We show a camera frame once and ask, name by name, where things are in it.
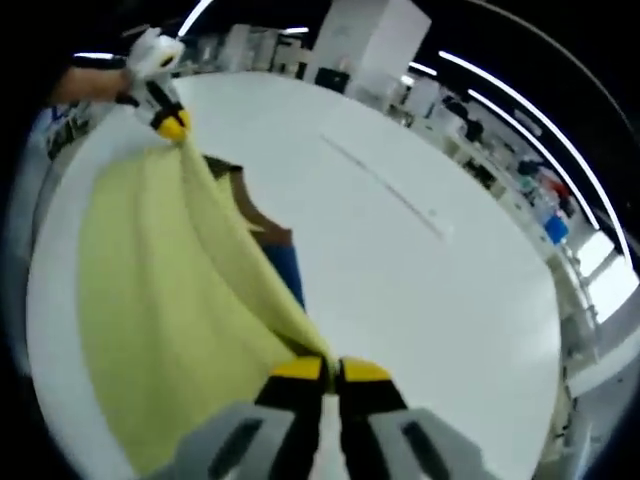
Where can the person's left hand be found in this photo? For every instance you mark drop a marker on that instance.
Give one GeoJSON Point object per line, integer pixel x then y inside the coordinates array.
{"type": "Point", "coordinates": [112, 85]}

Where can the black box at pillar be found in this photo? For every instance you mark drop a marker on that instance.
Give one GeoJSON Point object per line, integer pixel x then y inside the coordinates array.
{"type": "Point", "coordinates": [332, 80]}

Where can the short ceiling light strip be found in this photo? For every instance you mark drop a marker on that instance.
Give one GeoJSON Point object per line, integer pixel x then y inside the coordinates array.
{"type": "Point", "coordinates": [422, 68]}

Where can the bright window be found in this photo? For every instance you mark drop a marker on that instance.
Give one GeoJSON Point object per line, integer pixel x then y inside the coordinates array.
{"type": "Point", "coordinates": [605, 280]}

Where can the straight ceiling light strip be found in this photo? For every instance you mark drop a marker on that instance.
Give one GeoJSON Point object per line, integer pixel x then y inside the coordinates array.
{"type": "Point", "coordinates": [195, 17]}
{"type": "Point", "coordinates": [100, 55]}

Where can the yellow blue grey garment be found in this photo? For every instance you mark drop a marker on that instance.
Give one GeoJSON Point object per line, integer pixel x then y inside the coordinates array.
{"type": "Point", "coordinates": [150, 300]}

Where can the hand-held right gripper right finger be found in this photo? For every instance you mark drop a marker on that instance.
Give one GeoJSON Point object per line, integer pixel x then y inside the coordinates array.
{"type": "Point", "coordinates": [380, 430]}

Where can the dark equipment on bench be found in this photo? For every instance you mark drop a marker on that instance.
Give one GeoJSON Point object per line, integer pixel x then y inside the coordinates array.
{"type": "Point", "coordinates": [462, 117]}

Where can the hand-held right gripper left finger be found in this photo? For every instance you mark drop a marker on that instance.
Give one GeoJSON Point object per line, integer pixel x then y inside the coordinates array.
{"type": "Point", "coordinates": [280, 425]}

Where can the white square pillar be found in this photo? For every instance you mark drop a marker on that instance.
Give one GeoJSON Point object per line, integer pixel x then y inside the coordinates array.
{"type": "Point", "coordinates": [370, 45]}

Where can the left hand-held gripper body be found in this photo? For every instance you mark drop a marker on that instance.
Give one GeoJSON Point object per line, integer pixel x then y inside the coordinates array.
{"type": "Point", "coordinates": [150, 57]}

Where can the white workbench row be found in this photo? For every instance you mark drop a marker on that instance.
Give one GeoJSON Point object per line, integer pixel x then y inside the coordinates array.
{"type": "Point", "coordinates": [500, 180]}

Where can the blue storage bin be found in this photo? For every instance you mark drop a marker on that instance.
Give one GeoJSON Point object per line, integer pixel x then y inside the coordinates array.
{"type": "Point", "coordinates": [556, 228]}

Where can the white cabinets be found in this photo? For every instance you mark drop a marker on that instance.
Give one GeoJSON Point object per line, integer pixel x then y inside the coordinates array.
{"type": "Point", "coordinates": [250, 50]}

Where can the person's black printed shirt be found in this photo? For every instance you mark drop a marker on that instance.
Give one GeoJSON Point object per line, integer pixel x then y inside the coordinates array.
{"type": "Point", "coordinates": [65, 135]}

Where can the long curved ceiling light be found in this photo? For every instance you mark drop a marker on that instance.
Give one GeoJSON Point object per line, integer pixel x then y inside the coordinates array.
{"type": "Point", "coordinates": [550, 117]}
{"type": "Point", "coordinates": [540, 145]}

